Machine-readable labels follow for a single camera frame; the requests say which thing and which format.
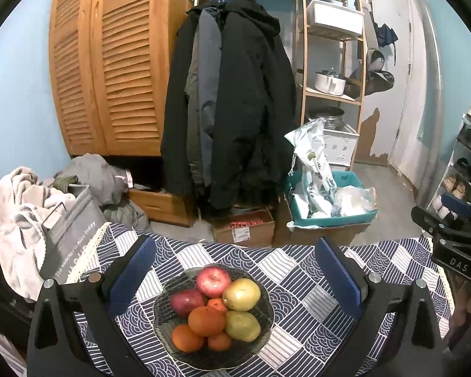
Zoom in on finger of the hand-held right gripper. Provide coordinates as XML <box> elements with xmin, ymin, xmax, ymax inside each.
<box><xmin>410</xmin><ymin>205</ymin><xmax>471</xmax><ymax>246</ymax></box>
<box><xmin>440</xmin><ymin>192</ymin><xmax>471</xmax><ymax>221</ymax></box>

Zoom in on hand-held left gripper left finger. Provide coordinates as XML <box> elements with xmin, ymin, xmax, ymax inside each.
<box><xmin>27</xmin><ymin>235</ymin><xmax>158</xmax><ymax>377</ymax></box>

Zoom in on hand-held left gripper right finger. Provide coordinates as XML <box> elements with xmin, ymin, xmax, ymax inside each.
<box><xmin>315</xmin><ymin>237</ymin><xmax>444</xmax><ymax>377</ymax></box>

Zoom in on red apple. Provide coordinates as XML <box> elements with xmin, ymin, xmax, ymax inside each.
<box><xmin>170</xmin><ymin>288</ymin><xmax>207</xmax><ymax>318</ymax></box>
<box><xmin>197</xmin><ymin>266</ymin><xmax>232</xmax><ymax>298</ymax></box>

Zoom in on orange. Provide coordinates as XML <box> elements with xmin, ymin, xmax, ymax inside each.
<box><xmin>187</xmin><ymin>306</ymin><xmax>226</xmax><ymax>337</ymax></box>
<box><xmin>171</xmin><ymin>324</ymin><xmax>204</xmax><ymax>353</ymax></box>

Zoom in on yellow-green pear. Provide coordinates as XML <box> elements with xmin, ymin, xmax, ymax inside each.
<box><xmin>222</xmin><ymin>278</ymin><xmax>262</xmax><ymax>311</ymax></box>
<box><xmin>225</xmin><ymin>310</ymin><xmax>262</xmax><ymax>342</ymax></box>

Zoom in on clear glass bowl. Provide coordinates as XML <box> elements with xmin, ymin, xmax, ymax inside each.
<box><xmin>153</xmin><ymin>266</ymin><xmax>275</xmax><ymax>370</ymax></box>

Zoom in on rows of shoes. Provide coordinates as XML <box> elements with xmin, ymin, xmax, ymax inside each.
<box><xmin>432</xmin><ymin>103</ymin><xmax>471</xmax><ymax>221</ymax></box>

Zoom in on large cardboard box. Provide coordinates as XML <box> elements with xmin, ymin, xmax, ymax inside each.
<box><xmin>273</xmin><ymin>194</ymin><xmax>373</xmax><ymax>248</ymax></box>

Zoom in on blue white patterned tablecloth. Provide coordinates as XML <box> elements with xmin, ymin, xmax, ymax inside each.
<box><xmin>63</xmin><ymin>222</ymin><xmax>456</xmax><ymax>377</ymax></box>

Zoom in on white shoe rack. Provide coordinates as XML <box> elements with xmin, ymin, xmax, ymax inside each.
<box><xmin>426</xmin><ymin>102</ymin><xmax>471</xmax><ymax>224</ymax></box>

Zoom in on teal plastic basket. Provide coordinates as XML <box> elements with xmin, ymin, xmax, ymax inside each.
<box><xmin>286</xmin><ymin>171</ymin><xmax>378</xmax><ymax>229</ymax></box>

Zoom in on grey laundry bag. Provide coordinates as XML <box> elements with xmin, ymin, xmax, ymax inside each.
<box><xmin>39</xmin><ymin>184</ymin><xmax>108</xmax><ymax>285</ymax></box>

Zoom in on wooden drawer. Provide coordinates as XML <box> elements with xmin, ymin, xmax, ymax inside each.
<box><xmin>126</xmin><ymin>188</ymin><xmax>199</xmax><ymax>227</ymax></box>

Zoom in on clear plastic bag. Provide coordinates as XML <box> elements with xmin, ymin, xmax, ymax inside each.
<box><xmin>332</xmin><ymin>186</ymin><xmax>377</xmax><ymax>217</ymax></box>

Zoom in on cardboard box with red label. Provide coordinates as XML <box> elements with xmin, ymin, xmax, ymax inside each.
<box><xmin>212</xmin><ymin>208</ymin><xmax>276</xmax><ymax>248</ymax></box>

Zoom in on grey clothes pile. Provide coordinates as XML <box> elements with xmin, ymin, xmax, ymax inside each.
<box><xmin>53</xmin><ymin>153</ymin><xmax>150</xmax><ymax>232</ymax></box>

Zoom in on white rice bag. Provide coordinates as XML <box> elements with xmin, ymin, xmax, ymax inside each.
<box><xmin>284</xmin><ymin>118</ymin><xmax>338</xmax><ymax>218</ymax></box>

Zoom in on metal pipe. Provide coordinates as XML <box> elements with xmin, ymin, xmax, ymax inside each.
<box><xmin>414</xmin><ymin>0</ymin><xmax>444</xmax><ymax>205</ymax></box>

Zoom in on beige blanket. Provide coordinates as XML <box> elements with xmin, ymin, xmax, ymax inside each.
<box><xmin>0</xmin><ymin>166</ymin><xmax>77</xmax><ymax>303</ymax></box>

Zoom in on steel pot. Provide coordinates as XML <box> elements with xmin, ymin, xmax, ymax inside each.
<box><xmin>308</xmin><ymin>107</ymin><xmax>345</xmax><ymax>128</ymax></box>

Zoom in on black jacket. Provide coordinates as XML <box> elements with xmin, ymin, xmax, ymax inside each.
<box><xmin>160</xmin><ymin>8</ymin><xmax>205</xmax><ymax>197</ymax></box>

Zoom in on white pot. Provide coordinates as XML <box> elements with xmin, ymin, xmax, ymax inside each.
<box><xmin>315</xmin><ymin>68</ymin><xmax>348</xmax><ymax>96</ymax></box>

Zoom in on pale blue door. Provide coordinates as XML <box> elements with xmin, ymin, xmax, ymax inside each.
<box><xmin>355</xmin><ymin>0</ymin><xmax>413</xmax><ymax>166</ymax></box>

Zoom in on black hooded coat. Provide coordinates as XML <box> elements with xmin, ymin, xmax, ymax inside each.
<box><xmin>210</xmin><ymin>0</ymin><xmax>299</xmax><ymax>210</ymax></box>

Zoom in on grey jacket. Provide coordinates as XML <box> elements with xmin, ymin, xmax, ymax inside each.
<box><xmin>184</xmin><ymin>19</ymin><xmax>205</xmax><ymax>185</ymax></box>

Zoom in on blue-grey jacket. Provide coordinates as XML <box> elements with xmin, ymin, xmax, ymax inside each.
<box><xmin>198</xmin><ymin>8</ymin><xmax>224</xmax><ymax>187</ymax></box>

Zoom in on wooden shelf rack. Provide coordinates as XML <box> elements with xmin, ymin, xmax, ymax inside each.
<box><xmin>298</xmin><ymin>0</ymin><xmax>371</xmax><ymax>173</ymax></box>

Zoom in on wooden louvered wardrobe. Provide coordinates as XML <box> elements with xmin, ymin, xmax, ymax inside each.
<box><xmin>49</xmin><ymin>0</ymin><xmax>193</xmax><ymax>158</ymax></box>

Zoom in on white storage bin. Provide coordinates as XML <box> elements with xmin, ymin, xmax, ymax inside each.
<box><xmin>312</xmin><ymin>0</ymin><xmax>365</xmax><ymax>36</ymax></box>

